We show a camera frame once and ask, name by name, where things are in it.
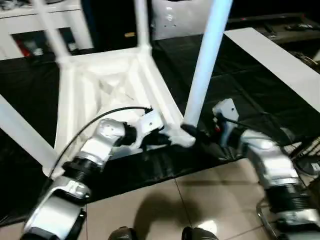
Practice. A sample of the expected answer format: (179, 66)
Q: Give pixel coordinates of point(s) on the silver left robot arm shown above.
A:
(100, 147)

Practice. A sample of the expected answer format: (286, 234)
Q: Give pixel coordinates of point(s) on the white plastic table leg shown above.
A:
(52, 35)
(142, 25)
(25, 130)
(207, 62)

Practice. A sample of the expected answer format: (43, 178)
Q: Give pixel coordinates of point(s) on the white glass-door cabinet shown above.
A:
(20, 20)

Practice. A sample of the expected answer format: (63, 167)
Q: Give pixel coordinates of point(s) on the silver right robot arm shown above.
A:
(270, 160)

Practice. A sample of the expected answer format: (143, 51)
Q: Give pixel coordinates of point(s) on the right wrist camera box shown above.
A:
(227, 107)

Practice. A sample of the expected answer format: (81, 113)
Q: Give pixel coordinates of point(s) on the black box with yellow label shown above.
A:
(112, 20)

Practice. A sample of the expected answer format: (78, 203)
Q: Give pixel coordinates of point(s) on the black work mat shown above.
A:
(237, 87)

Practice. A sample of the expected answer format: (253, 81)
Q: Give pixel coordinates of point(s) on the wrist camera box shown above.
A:
(227, 107)
(150, 122)

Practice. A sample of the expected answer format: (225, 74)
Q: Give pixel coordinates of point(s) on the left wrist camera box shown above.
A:
(150, 122)

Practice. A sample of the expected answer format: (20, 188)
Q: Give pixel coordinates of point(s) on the dark robot foot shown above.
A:
(198, 233)
(122, 233)

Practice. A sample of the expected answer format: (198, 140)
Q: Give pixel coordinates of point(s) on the dark right robot foot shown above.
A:
(198, 233)

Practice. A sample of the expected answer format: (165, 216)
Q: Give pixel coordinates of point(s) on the black wifi router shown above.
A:
(308, 165)

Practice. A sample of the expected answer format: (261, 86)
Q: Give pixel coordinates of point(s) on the chrome tube frame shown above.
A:
(261, 215)

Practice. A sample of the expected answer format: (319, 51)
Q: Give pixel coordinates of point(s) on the dark clutter pile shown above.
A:
(12, 5)

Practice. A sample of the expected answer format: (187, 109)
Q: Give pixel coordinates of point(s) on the dark left robot foot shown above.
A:
(122, 233)

